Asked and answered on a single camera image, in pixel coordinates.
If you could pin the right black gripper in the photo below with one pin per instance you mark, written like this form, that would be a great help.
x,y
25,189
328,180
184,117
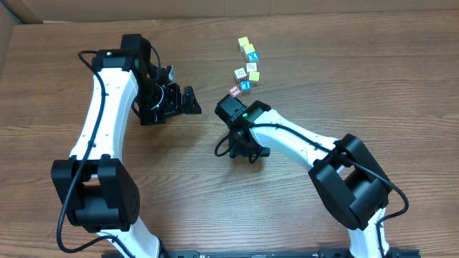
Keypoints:
x,y
237,148

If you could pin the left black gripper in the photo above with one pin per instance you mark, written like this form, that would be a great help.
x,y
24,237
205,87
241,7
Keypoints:
x,y
173,107

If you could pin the red I wooden block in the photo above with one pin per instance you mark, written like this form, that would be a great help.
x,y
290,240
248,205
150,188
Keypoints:
x,y
235,91

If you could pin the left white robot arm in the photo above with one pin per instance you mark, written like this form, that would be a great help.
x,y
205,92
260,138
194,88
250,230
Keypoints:
x,y
95,189

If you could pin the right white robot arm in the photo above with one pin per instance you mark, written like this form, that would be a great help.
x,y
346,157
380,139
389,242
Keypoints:
x,y
351,184

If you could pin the blue T wooden block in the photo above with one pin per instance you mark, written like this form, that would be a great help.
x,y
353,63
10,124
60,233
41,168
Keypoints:
x,y
246,87

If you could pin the wooden block engraved picture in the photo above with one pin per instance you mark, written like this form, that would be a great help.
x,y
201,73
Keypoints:
x,y
240,75

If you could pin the yellow O wooden block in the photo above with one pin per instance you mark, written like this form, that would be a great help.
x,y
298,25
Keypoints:
x,y
254,76

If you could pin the plain engraved wooden block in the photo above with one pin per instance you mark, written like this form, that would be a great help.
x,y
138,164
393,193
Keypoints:
x,y
251,67

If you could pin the blue X wooden block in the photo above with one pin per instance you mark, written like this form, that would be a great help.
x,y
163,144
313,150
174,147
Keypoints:
x,y
253,57

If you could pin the yellow top wooden block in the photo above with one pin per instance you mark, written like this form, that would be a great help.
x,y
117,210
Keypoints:
x,y
243,41

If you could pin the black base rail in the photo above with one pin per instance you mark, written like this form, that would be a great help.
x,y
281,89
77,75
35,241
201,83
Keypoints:
x,y
323,253

